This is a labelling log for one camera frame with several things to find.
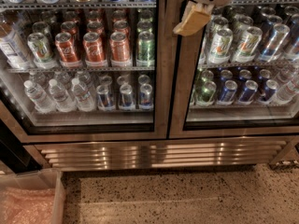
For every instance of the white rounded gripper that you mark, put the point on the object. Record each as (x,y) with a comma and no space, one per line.
(196,15)

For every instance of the glass fridge door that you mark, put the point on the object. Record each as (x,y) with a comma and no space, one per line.
(78,17)
(190,120)

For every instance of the white soda can right fridge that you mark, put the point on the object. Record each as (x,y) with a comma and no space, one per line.
(220,46)

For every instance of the water bottle right fridge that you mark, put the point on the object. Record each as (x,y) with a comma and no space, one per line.
(287,91)

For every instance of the steel fridge vent grille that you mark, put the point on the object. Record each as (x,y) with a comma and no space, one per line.
(159,154)

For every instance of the silver blue tall can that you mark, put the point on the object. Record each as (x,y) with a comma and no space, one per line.
(270,49)

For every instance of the green can lower shelf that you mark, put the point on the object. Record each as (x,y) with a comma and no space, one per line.
(205,93)

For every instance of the blue can lower left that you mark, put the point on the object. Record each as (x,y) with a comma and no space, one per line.
(227,93)

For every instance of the blue can lower middle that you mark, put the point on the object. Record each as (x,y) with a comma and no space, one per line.
(247,92)

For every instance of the red cola can middle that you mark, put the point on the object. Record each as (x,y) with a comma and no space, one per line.
(95,54)

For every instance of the red cola can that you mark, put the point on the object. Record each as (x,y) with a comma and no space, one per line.
(67,49)
(95,54)

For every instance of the energy drink can right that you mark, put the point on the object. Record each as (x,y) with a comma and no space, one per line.
(145,96)

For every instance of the energy drink can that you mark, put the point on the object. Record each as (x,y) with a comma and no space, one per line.
(145,96)
(127,100)
(105,98)

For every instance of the blue can lower right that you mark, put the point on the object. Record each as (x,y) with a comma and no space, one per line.
(267,91)

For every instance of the energy drink can middle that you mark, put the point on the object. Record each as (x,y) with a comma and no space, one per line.
(127,100)

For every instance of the energy drink can left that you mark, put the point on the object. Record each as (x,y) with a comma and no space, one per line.
(105,98)

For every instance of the red cola can left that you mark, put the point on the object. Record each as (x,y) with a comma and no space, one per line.
(67,49)

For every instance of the water bottle right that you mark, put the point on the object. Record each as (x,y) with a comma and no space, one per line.
(82,95)

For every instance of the water bottle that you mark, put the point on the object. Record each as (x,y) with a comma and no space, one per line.
(82,95)
(64,102)
(39,97)

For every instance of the white green soda can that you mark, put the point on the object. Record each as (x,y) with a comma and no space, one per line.
(43,54)

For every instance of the water bottle middle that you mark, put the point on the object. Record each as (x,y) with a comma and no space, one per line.
(64,102)

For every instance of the water bottle left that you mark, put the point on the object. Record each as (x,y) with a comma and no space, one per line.
(39,97)

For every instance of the large labelled drink bottle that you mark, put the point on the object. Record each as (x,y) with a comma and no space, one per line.
(13,46)

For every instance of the clear plastic storage bin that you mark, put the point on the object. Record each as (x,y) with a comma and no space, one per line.
(44,179)

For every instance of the pink bubble wrap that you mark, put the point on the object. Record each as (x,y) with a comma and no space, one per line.
(26,206)

